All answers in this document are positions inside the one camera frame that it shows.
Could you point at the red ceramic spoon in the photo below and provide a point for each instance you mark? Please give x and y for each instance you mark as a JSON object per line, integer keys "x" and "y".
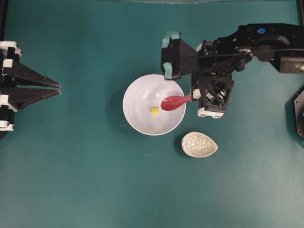
{"x": 173, "y": 102}

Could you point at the black vertical frame bar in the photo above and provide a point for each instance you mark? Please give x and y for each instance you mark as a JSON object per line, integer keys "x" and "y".
{"x": 300, "y": 11}

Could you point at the large white bowl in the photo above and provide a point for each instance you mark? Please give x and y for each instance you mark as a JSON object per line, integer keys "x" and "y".
{"x": 148, "y": 91}

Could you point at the yellow hexagonal prism block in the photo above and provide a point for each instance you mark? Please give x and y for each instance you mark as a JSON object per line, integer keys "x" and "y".
{"x": 154, "y": 110}

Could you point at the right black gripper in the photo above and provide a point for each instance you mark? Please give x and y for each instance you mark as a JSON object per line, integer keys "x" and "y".
{"x": 212, "y": 91}

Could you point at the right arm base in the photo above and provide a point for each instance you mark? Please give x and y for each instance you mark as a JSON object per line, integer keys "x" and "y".
{"x": 294, "y": 114}

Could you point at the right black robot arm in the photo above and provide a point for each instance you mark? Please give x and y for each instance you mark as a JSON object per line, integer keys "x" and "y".
{"x": 281, "y": 45}

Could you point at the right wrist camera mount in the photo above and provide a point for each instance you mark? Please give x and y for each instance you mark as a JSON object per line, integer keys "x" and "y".
{"x": 177, "y": 57}

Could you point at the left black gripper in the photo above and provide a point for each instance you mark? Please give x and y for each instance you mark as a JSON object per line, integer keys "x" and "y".
{"x": 18, "y": 98}

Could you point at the speckled teardrop spoon rest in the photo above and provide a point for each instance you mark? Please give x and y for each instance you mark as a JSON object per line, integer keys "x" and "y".
{"x": 198, "y": 145}

